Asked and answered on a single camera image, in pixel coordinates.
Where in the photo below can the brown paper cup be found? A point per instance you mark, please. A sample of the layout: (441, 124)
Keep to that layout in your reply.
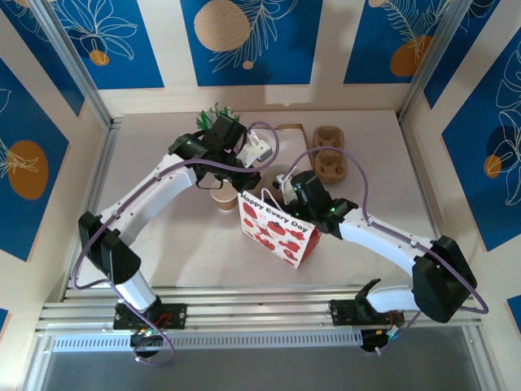
(224, 203)

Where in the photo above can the red white paper bag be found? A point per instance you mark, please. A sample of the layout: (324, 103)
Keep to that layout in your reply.
(277, 244)

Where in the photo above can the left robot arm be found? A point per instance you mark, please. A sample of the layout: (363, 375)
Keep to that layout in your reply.
(142, 203)

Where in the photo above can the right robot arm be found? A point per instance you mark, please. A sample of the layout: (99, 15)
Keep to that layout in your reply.
(439, 281)

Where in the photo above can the green white stick bundle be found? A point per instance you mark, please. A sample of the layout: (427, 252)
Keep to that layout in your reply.
(203, 120)

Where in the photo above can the pulp cup carrier stack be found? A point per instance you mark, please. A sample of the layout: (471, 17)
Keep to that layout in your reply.
(329, 138)

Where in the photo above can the white napkin stack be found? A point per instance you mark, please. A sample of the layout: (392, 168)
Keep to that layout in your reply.
(291, 142)

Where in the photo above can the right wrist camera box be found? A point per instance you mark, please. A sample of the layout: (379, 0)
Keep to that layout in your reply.
(287, 199)

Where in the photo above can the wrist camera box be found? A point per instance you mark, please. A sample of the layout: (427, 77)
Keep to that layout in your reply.
(287, 199)
(258, 152)

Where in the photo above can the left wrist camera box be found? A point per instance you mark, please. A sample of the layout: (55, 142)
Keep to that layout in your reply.
(258, 152)

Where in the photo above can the right black mount plate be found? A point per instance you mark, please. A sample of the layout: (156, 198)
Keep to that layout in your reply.
(342, 313)

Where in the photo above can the black mount plate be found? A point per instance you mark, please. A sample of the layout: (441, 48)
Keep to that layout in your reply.
(175, 315)
(342, 313)

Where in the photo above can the aluminium side rail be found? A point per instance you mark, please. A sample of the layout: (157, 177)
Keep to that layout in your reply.
(103, 163)

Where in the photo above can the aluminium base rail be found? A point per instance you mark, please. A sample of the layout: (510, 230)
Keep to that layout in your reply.
(264, 309)

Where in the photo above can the left black mount plate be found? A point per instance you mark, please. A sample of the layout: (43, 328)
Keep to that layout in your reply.
(175, 315)

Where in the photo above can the aluminium frame post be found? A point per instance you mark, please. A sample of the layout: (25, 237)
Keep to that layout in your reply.
(433, 61)
(72, 61)

